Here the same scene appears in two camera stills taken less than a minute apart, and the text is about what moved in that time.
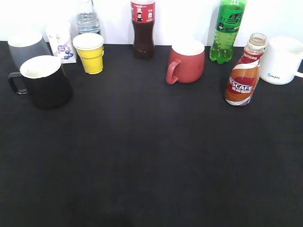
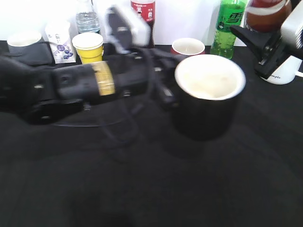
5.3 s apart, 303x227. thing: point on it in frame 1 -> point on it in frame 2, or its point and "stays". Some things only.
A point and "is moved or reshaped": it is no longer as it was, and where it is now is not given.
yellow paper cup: [89, 47] stays
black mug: [43, 79] is moved or reshaped
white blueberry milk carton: [59, 35] stays
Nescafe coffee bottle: [243, 79] -> [266, 15]
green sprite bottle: [228, 20] stays
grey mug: [25, 44] stays
